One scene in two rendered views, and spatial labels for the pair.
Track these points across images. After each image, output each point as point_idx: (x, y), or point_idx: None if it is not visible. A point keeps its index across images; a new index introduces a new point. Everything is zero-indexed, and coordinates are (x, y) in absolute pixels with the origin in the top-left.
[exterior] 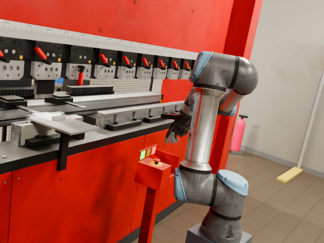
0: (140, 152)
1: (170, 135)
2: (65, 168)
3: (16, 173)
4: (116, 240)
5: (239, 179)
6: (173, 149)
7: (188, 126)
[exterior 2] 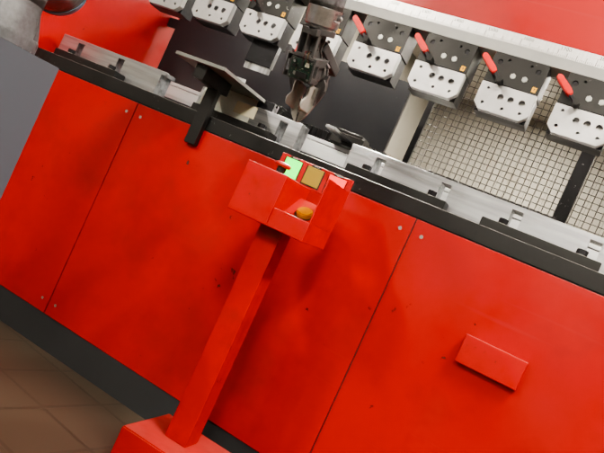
0: (285, 155)
1: (297, 91)
2: (193, 143)
3: (140, 108)
4: (253, 440)
5: None
6: (567, 371)
7: (297, 46)
